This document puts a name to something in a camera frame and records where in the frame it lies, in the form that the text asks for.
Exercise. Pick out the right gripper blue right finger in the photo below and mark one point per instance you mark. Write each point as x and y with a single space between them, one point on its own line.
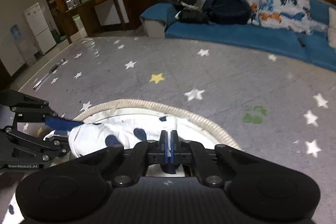
195 155

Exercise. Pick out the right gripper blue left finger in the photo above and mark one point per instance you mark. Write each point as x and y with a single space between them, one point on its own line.
130 166

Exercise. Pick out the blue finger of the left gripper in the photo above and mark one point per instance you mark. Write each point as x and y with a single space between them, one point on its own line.
61 124

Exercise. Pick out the white navy polka-dot garment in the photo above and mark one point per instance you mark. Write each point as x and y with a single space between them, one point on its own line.
127 130

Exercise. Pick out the round induction cooker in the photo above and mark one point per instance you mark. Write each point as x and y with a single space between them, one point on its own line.
132 106

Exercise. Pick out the black pen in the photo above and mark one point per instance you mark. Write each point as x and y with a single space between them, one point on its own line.
50 72

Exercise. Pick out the white refrigerator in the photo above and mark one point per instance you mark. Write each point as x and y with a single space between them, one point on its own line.
40 29

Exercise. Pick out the dark wooden desk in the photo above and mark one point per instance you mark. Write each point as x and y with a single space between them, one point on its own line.
89 18

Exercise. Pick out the blue sofa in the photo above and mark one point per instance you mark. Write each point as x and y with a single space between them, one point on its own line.
190 22

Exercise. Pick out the dark navy backpack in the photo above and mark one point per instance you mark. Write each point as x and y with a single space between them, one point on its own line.
227 12

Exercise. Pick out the butterfly print pillow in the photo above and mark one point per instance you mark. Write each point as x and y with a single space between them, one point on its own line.
292 15

